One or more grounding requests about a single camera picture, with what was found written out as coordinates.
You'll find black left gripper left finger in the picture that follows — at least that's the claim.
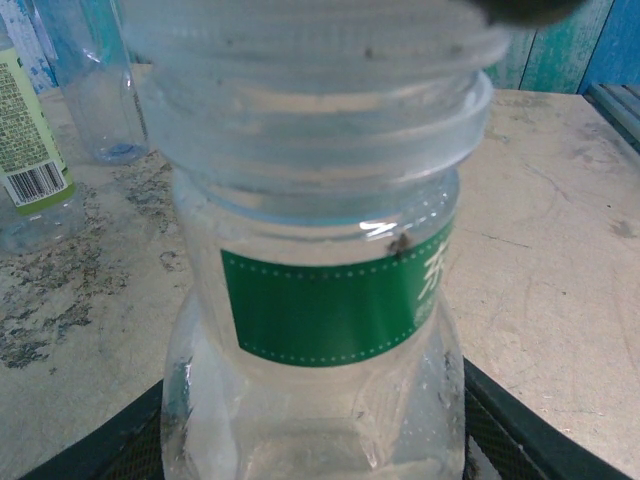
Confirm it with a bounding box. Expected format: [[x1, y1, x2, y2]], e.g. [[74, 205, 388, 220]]
[[19, 377, 169, 480]]

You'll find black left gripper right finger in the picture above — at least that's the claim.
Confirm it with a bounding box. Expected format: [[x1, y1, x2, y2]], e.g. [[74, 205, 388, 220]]
[[462, 357, 640, 480]]

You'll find clear bottle green neck label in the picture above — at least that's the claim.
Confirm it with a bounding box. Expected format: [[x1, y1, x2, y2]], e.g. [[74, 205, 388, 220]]
[[149, 59, 497, 480]]

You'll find wide-mouth bottle yellow-green label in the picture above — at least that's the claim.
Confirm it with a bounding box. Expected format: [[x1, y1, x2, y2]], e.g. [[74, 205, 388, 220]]
[[0, 0, 87, 254]]

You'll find slim clear plastic bottle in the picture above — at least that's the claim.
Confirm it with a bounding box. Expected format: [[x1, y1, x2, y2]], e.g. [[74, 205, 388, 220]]
[[32, 0, 152, 167]]

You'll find aluminium table side rail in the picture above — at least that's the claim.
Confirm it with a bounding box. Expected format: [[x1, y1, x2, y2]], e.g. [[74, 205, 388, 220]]
[[585, 82, 640, 151]]

